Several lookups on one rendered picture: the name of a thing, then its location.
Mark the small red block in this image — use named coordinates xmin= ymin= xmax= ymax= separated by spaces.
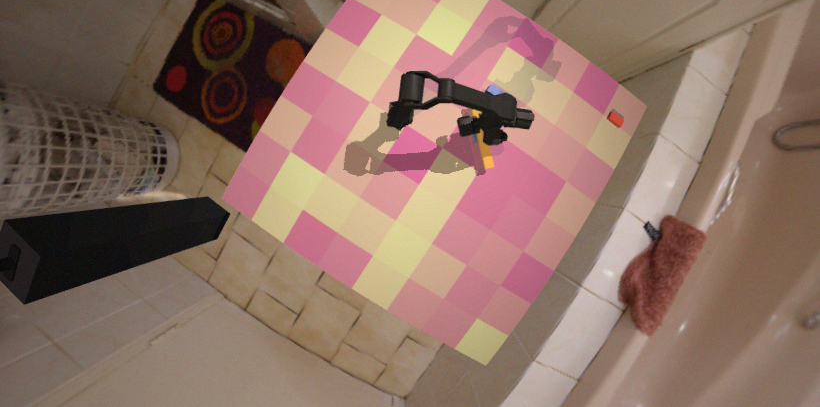
xmin=607 ymin=112 xmax=624 ymax=128

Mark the blue block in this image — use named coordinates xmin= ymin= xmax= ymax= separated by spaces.
xmin=485 ymin=84 xmax=503 ymax=96

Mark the yellow bar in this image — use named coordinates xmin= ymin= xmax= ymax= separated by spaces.
xmin=471 ymin=108 xmax=494 ymax=169

